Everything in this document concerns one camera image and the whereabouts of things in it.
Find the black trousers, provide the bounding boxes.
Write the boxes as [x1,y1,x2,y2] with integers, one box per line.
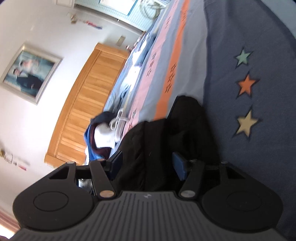
[112,96,220,192]

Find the blue garment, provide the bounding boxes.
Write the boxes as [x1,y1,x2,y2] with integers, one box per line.
[84,125,100,162]

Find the maroon garment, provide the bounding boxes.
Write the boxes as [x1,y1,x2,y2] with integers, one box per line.
[91,126,111,160]

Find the dark navy garment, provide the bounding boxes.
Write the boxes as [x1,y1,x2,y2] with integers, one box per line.
[90,111,116,126]

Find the light blue sweatpants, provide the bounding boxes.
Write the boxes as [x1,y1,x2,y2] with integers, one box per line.
[104,28,156,112]

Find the wooden headboard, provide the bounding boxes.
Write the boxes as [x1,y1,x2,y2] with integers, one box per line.
[44,43,130,168]

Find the striped star bedsheet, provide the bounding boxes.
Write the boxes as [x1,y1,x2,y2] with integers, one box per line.
[84,0,296,241]

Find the teal sliding wardrobe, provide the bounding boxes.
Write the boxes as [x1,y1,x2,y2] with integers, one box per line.
[55,0,173,32]

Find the grey sweatpants with drawstring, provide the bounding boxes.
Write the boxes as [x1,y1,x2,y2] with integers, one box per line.
[94,108,129,149]

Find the framed wall picture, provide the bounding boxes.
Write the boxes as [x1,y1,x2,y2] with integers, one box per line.
[1,42,63,105]

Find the hanging wall ornament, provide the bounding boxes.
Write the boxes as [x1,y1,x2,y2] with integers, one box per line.
[67,12,103,30]

